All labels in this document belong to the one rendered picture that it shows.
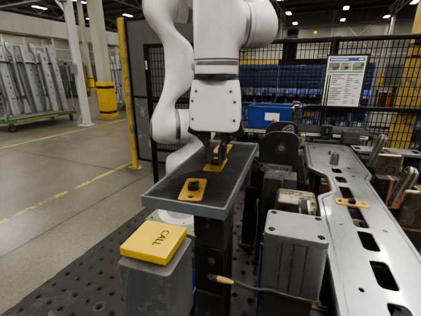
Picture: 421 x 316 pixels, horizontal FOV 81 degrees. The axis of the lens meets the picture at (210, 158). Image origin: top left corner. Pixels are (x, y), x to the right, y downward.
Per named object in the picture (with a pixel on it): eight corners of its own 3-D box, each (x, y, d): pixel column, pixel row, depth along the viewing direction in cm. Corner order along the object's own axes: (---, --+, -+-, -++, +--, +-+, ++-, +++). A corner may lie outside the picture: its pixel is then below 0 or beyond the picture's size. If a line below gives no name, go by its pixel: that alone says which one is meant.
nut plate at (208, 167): (220, 173, 49) (220, 167, 49) (202, 171, 50) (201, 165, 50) (227, 159, 57) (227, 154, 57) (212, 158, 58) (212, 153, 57)
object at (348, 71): (359, 108, 150) (369, 53, 140) (319, 106, 157) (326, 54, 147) (358, 108, 152) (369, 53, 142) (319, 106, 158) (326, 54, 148)
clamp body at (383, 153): (389, 235, 105) (411, 157, 94) (358, 230, 108) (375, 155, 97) (383, 223, 113) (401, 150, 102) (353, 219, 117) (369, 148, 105)
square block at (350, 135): (348, 195, 138) (361, 132, 126) (332, 194, 140) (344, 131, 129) (346, 189, 145) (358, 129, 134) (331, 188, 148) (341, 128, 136)
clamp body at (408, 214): (419, 301, 74) (457, 199, 63) (373, 291, 78) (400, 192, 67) (406, 278, 83) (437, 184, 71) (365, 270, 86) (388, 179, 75)
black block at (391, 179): (389, 253, 94) (409, 183, 85) (358, 247, 97) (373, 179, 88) (382, 241, 102) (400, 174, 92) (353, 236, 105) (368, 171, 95)
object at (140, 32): (216, 180, 329) (218, 8, 264) (212, 184, 317) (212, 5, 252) (136, 165, 380) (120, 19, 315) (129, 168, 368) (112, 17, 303)
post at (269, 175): (270, 301, 74) (284, 179, 61) (254, 296, 76) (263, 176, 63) (272, 288, 79) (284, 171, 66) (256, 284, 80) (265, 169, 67)
